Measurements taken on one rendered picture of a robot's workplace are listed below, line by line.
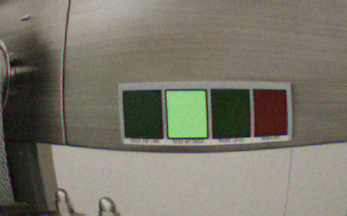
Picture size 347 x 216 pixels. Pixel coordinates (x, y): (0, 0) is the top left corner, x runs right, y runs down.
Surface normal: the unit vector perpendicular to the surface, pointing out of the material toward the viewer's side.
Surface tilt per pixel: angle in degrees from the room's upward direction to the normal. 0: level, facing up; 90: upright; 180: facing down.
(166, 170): 90
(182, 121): 90
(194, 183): 90
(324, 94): 90
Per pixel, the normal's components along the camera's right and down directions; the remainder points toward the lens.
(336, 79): -0.57, 0.07
